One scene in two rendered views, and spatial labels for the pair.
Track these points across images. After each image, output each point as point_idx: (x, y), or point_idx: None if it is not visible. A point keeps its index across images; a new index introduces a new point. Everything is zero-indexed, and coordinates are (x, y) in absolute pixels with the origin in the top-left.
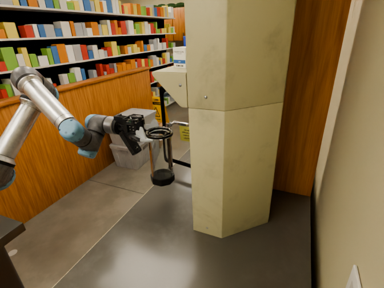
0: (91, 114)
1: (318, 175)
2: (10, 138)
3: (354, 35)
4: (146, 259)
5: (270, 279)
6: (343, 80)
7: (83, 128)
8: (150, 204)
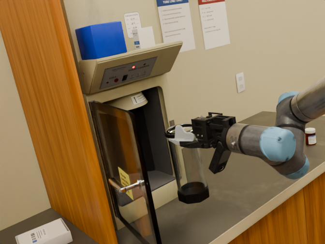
0: (279, 129)
1: (18, 210)
2: None
3: (3, 51)
4: (235, 179)
5: None
6: (10, 91)
7: (276, 107)
8: (219, 218)
